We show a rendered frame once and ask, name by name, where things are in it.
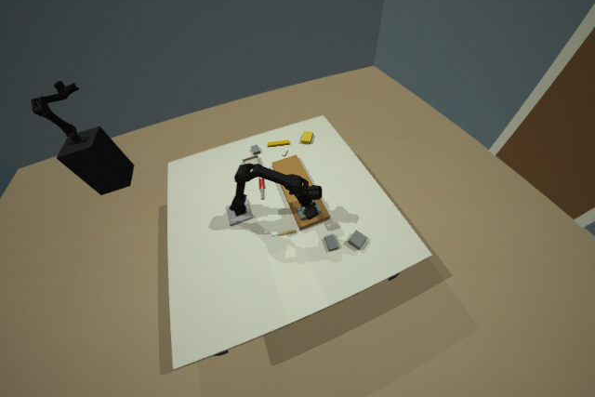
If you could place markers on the yellow rectangular bar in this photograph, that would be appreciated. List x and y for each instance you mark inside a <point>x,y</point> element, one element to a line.
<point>278,143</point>

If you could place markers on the yellow rectangular block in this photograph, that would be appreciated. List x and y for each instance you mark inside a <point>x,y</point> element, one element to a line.
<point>306,137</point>

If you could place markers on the tan wooden floor panel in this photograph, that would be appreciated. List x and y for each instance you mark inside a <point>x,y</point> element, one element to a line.
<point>292,165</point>

